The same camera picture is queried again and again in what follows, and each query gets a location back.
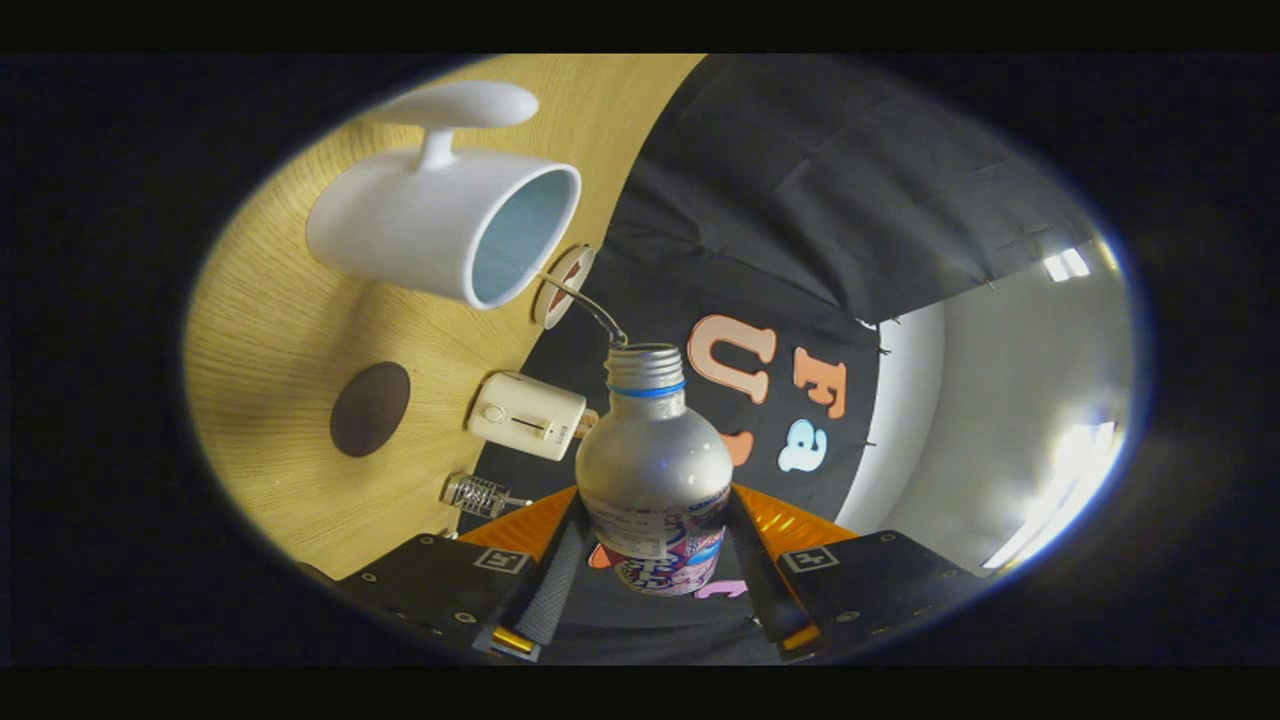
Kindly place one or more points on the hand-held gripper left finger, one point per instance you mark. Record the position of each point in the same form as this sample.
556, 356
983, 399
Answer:
552, 580

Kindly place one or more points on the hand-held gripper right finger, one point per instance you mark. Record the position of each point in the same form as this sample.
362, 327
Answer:
758, 580

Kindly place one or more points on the silver juice bottle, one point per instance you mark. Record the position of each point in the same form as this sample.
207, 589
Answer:
655, 460

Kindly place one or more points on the dark brown round coaster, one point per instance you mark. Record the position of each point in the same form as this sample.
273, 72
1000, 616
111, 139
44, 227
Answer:
370, 410

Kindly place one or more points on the white cup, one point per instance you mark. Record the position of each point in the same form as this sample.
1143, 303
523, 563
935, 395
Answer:
420, 225

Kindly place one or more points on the bread slice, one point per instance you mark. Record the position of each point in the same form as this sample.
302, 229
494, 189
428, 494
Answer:
589, 422

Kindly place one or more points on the white toaster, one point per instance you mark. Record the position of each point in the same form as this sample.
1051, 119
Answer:
525, 412

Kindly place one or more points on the white plate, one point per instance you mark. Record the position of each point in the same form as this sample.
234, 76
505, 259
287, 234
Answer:
548, 300

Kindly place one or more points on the large ceiling light panel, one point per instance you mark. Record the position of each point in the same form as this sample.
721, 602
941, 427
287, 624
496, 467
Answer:
1065, 490

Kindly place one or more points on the wooden table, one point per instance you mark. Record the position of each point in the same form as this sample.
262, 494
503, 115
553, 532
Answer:
280, 350

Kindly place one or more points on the narrow ceiling light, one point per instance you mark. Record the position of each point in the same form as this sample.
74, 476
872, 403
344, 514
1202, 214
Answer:
1065, 264

